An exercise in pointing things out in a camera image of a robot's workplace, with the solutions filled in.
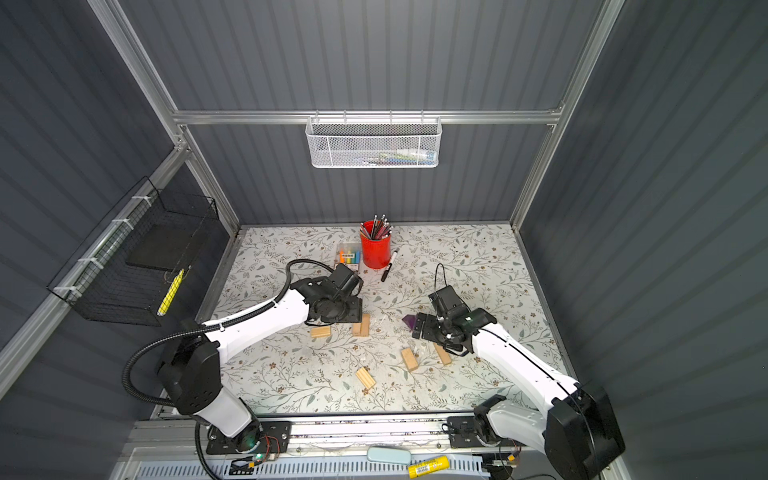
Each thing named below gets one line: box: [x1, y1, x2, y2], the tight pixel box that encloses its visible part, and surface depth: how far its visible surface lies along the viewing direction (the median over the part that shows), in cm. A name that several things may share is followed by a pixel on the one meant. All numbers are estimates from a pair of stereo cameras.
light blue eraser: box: [366, 446, 412, 465], surface depth 71 cm
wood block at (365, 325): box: [360, 313, 371, 337], surface depth 93 cm
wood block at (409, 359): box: [401, 348, 419, 371], surface depth 86 cm
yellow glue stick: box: [408, 455, 450, 479], surface depth 69 cm
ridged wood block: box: [356, 367, 376, 389], surface depth 84 cm
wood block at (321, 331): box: [311, 326, 331, 338], surface depth 93 cm
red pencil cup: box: [359, 214, 393, 270], surface depth 104 cm
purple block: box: [402, 314, 417, 331], surface depth 96 cm
